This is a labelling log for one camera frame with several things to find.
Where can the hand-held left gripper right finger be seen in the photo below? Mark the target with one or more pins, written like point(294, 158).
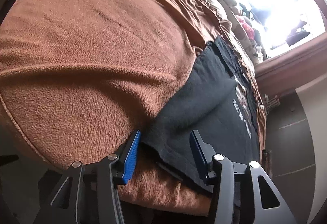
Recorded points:
point(198, 152)

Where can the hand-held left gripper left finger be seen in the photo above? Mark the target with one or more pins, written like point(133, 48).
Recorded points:
point(131, 155)

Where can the black T-shirt white bear print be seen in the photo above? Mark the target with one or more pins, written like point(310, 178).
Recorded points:
point(204, 101)

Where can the white stick rack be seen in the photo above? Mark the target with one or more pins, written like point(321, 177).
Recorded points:
point(270, 101)

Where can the bed with brown sheet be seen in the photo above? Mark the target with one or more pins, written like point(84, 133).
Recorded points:
point(89, 60)

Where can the pink curtain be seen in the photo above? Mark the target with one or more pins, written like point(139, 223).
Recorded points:
point(288, 68)

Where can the pink cloth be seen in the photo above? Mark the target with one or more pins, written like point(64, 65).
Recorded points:
point(246, 27)

